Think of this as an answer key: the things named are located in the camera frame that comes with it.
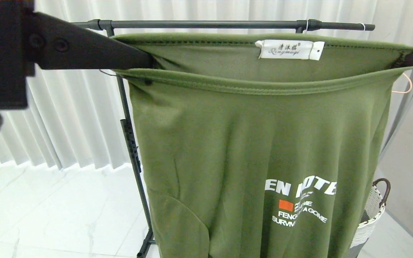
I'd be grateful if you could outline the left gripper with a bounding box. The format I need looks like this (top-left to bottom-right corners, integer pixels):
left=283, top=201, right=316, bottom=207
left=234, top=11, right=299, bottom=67
left=0, top=0, right=154, bottom=110

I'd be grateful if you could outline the pink clothes hanger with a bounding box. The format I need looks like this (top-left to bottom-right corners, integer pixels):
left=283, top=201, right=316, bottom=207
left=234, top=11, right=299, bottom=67
left=392, top=73, right=413, bottom=94

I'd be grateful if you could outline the green printed shirt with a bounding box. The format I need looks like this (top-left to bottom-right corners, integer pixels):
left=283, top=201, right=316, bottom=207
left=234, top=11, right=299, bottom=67
left=113, top=32, right=413, bottom=258

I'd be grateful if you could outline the black clothes rack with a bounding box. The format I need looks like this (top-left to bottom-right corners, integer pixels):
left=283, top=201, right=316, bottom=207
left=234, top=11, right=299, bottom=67
left=72, top=19, right=376, bottom=258

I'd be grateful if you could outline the white laundry basket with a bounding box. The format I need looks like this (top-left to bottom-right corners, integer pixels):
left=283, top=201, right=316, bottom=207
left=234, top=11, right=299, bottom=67
left=346, top=178, right=391, bottom=258

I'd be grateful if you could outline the white curtain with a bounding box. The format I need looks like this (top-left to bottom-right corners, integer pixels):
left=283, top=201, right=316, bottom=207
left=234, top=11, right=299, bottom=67
left=0, top=0, right=413, bottom=171

